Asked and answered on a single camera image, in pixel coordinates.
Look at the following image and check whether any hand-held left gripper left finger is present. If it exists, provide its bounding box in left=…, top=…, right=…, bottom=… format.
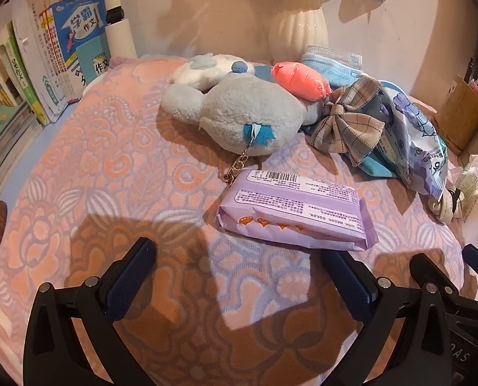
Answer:
left=23, top=237, right=157, bottom=386

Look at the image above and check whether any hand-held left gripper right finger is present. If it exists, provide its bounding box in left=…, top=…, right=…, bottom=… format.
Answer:
left=321, top=249, right=453, bottom=386

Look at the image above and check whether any purple tissue packet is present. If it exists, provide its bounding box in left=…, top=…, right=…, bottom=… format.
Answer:
left=217, top=169, right=380, bottom=252

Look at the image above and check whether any purple printed packet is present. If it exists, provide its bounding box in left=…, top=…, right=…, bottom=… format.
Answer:
left=378, top=84, right=449, bottom=202

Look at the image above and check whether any grey plaid bow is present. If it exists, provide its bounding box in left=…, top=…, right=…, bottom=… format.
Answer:
left=306, top=76, right=386, bottom=167

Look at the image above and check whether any grey and white plush toy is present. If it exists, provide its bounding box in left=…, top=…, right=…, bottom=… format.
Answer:
left=160, top=53, right=320, bottom=188

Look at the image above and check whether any blue face mask pack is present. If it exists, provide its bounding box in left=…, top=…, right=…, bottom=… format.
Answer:
left=302, top=45, right=363, bottom=88

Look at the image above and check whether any white tape roll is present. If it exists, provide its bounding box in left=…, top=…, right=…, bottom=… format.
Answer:
left=431, top=189, right=464, bottom=224

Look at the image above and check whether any pink patterned blanket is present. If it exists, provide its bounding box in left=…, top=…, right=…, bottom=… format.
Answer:
left=0, top=54, right=478, bottom=386

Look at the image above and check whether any teal cloth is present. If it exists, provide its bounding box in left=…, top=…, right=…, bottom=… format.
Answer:
left=360, top=155, right=396, bottom=178

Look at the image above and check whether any wooden pen holder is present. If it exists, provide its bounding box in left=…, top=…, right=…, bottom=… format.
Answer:
left=434, top=74, right=478, bottom=155

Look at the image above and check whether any white desk lamp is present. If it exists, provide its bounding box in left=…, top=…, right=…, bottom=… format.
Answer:
left=101, top=0, right=138, bottom=60

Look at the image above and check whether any white ribbed vase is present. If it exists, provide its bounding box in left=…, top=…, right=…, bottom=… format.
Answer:
left=268, top=6, right=329, bottom=65

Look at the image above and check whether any row of books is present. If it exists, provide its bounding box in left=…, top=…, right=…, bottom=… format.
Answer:
left=0, top=0, right=113, bottom=194

